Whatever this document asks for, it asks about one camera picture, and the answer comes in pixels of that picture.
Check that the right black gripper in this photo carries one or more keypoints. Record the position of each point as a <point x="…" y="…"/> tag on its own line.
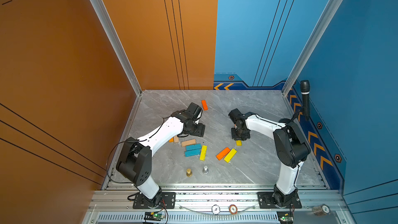
<point x="245" y="136"/>

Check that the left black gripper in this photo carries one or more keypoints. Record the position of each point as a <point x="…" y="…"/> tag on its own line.
<point x="201" y="130"/>

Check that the tan wooden block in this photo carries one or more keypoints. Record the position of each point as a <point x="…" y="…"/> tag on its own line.
<point x="188" y="142"/>

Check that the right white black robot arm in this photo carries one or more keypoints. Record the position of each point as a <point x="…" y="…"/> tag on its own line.
<point x="291" y="146"/>

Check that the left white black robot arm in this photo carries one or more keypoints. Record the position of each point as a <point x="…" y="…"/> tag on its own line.
<point x="135" y="159"/>

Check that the upper teal block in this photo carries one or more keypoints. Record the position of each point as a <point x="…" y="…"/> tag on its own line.
<point x="193" y="147"/>

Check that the orange block near centre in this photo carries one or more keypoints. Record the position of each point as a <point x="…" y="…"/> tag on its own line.
<point x="223" y="153"/>

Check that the far left orange block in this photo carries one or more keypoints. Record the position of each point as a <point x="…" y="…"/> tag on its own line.
<point x="204" y="105"/>

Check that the lower teal block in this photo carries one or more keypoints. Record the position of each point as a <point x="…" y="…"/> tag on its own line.
<point x="190" y="153"/>

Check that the yellow block beside teal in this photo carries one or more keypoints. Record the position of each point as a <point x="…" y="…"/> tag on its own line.
<point x="203" y="153"/>

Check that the silver weight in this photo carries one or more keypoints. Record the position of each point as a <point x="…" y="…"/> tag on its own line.
<point x="205" y="170"/>

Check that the brass weight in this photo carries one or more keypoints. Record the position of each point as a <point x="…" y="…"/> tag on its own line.
<point x="188" y="172"/>

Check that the copper round dial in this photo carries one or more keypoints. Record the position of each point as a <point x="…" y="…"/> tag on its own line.
<point x="233" y="209"/>

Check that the white round dial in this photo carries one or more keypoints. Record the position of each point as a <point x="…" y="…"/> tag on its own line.
<point x="215" y="209"/>

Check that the black microphone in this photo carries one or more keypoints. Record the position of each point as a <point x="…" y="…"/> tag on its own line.
<point x="305" y="90"/>

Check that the left green circuit board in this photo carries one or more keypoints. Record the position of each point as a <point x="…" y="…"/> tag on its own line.
<point x="154" y="218"/>

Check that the green circuit board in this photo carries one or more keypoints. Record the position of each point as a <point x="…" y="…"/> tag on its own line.
<point x="285" y="218"/>
<point x="154" y="218"/>

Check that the right green circuit board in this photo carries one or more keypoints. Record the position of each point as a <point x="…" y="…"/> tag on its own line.
<point x="285" y="218"/>

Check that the tape roll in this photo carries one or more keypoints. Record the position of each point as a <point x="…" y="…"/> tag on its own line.
<point x="321" y="210"/>

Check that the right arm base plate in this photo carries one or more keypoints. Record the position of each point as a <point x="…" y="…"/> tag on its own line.
<point x="278" y="200"/>

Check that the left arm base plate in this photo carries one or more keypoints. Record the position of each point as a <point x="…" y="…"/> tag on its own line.
<point x="163" y="199"/>

